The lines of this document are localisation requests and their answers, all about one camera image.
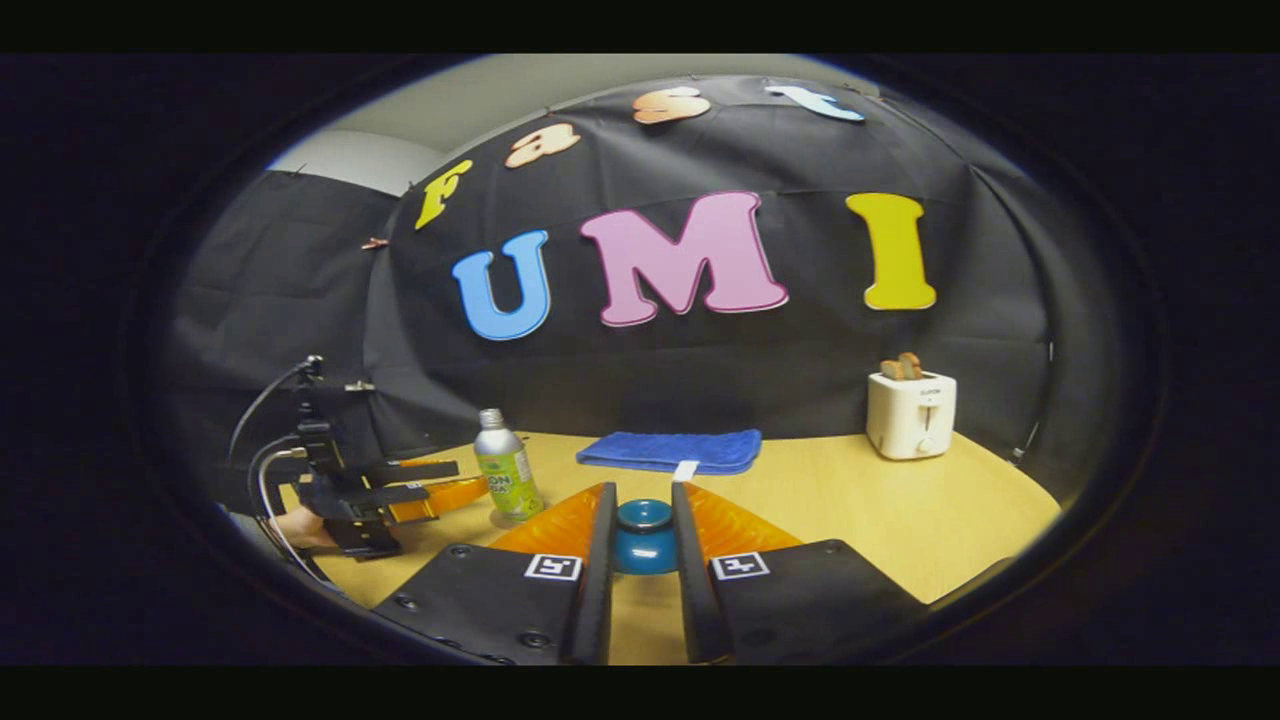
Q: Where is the white toaster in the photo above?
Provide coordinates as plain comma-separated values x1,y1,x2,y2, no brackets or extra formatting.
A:
866,372,958,462

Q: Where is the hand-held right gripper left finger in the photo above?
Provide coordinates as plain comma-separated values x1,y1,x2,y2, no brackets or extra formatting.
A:
370,482,618,666

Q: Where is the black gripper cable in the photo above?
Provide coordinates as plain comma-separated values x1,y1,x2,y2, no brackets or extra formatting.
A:
228,355,323,466

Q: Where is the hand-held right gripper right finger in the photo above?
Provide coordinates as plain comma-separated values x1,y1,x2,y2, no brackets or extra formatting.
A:
670,482,926,666

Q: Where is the silver green-label water bottle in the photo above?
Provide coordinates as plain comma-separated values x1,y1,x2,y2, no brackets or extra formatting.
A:
473,408,546,523

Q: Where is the blue teacup lid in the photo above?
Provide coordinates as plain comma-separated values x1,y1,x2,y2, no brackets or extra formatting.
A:
611,497,682,577

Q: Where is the blue folded towel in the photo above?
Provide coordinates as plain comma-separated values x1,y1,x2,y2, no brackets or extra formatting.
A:
576,429,763,482

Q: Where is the black backdrop cloth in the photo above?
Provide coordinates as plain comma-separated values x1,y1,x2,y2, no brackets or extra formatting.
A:
160,75,1151,511

